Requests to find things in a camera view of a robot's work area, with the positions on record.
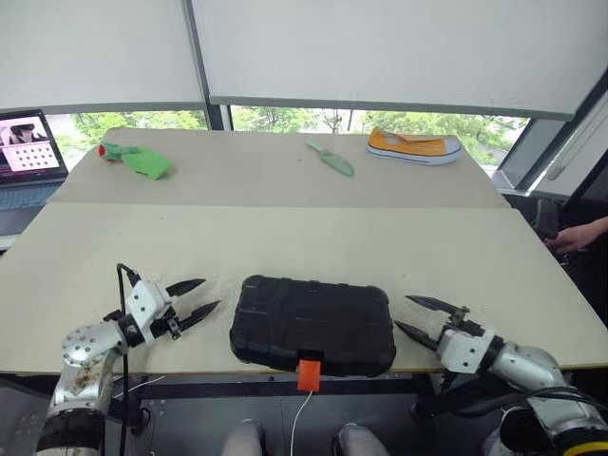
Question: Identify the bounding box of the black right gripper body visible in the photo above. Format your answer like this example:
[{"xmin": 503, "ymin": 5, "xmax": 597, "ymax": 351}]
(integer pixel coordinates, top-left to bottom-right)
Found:
[{"xmin": 439, "ymin": 305, "xmax": 486, "ymax": 339}]

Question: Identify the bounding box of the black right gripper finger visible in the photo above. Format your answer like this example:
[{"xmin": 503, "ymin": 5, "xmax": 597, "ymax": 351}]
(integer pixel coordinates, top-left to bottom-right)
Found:
[
  {"xmin": 393, "ymin": 320, "xmax": 442, "ymax": 353},
  {"xmin": 405, "ymin": 294, "xmax": 461, "ymax": 317}
]

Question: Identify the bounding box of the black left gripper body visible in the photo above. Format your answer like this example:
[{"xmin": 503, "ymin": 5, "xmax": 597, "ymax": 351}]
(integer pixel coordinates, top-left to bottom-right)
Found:
[{"xmin": 150, "ymin": 303, "xmax": 184, "ymax": 341}]

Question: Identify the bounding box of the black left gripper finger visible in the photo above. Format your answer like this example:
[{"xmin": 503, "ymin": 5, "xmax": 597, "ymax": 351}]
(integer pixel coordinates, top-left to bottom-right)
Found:
[
  {"xmin": 165, "ymin": 278, "xmax": 207, "ymax": 296},
  {"xmin": 177, "ymin": 299, "xmax": 223, "ymax": 333}
]

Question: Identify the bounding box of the black plastic tool case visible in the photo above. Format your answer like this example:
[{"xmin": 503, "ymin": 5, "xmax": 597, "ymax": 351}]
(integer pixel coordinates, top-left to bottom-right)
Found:
[{"xmin": 229, "ymin": 274, "xmax": 398, "ymax": 393}]

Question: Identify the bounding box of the person's bare hand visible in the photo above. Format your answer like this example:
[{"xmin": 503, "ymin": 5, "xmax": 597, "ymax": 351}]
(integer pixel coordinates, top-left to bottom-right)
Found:
[{"xmin": 544, "ymin": 229, "xmax": 593, "ymax": 257}]

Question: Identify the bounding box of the grey rounded shape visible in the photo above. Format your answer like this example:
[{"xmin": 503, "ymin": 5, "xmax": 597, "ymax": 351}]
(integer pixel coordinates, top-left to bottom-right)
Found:
[
  {"xmin": 219, "ymin": 419, "xmax": 268, "ymax": 456},
  {"xmin": 332, "ymin": 422, "xmax": 391, "ymax": 456}
]

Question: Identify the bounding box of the green cloth toy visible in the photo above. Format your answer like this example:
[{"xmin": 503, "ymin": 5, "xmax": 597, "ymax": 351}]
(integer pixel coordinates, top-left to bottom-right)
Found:
[{"xmin": 97, "ymin": 141, "xmax": 174, "ymax": 181}]

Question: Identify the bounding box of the black office chair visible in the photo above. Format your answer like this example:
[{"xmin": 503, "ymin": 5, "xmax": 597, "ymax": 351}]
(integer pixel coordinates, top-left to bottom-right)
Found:
[{"xmin": 535, "ymin": 198, "xmax": 574, "ymax": 240}]

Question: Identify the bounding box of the yellow canvas sneaker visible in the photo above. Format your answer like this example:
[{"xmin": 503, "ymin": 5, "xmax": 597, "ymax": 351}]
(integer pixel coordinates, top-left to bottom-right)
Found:
[{"xmin": 366, "ymin": 126, "xmax": 464, "ymax": 167}]

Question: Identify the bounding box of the green knife toy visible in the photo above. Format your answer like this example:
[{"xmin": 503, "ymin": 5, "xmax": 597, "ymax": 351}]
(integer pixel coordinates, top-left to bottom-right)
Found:
[{"xmin": 304, "ymin": 139, "xmax": 356, "ymax": 179}]

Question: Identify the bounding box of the open grey laptop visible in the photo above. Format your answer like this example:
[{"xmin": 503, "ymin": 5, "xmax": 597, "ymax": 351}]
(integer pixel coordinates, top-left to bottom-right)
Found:
[{"xmin": 0, "ymin": 109, "xmax": 70, "ymax": 238}]

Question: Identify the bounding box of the narrow white roller blind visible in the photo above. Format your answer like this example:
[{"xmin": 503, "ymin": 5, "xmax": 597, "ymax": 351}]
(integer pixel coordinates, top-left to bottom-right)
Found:
[{"xmin": 0, "ymin": 0, "xmax": 211, "ymax": 116}]

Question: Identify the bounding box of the wide white roller blind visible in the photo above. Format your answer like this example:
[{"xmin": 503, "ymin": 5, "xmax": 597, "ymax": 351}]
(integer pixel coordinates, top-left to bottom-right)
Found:
[{"xmin": 189, "ymin": 0, "xmax": 608, "ymax": 123}]

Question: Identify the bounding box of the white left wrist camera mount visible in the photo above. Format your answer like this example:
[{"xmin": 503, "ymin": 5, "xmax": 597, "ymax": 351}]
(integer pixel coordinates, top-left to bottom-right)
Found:
[{"xmin": 124, "ymin": 279, "xmax": 175, "ymax": 348}]

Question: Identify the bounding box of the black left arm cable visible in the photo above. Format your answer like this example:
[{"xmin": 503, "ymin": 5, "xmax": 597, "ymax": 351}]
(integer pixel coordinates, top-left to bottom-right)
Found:
[{"xmin": 116, "ymin": 262, "xmax": 143, "ymax": 456}]

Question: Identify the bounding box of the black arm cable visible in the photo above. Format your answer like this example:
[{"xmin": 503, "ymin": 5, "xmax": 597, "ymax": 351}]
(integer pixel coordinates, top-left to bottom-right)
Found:
[
  {"xmin": 116, "ymin": 262, "xmax": 143, "ymax": 456},
  {"xmin": 455, "ymin": 385, "xmax": 608, "ymax": 420}
]

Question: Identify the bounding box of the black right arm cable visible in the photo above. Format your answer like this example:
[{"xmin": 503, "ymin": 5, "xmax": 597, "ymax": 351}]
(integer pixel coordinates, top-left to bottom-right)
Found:
[{"xmin": 455, "ymin": 385, "xmax": 608, "ymax": 420}]

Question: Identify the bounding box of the white cable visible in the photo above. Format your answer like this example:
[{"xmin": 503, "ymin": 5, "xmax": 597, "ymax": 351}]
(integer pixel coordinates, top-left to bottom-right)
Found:
[{"xmin": 290, "ymin": 389, "xmax": 315, "ymax": 456}]

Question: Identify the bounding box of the grey window frame post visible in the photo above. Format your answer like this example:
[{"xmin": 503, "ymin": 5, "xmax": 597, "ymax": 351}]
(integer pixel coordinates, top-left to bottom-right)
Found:
[{"xmin": 182, "ymin": 0, "xmax": 235, "ymax": 132}]

